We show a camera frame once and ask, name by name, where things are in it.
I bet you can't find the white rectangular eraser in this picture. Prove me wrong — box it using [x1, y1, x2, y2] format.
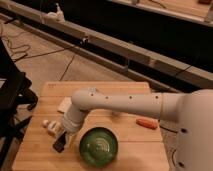
[57, 97, 71, 113]

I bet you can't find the black floor cable left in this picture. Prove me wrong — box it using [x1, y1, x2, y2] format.
[0, 19, 88, 82]

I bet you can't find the orange carrot toy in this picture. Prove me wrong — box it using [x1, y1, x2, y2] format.
[136, 119, 158, 130]

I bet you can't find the black floor cable right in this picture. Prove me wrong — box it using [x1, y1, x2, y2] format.
[159, 119, 179, 167]

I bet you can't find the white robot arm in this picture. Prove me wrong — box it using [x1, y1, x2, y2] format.
[62, 88, 213, 171]

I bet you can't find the white glue bottle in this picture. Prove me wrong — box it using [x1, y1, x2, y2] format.
[42, 120, 63, 137]

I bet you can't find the black office chair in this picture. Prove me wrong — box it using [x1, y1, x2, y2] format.
[0, 38, 38, 169]

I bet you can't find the black eraser block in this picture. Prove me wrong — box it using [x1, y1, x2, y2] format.
[53, 133, 66, 153]

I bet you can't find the black floor cable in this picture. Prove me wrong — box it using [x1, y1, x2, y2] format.
[159, 119, 179, 167]
[0, 19, 88, 82]

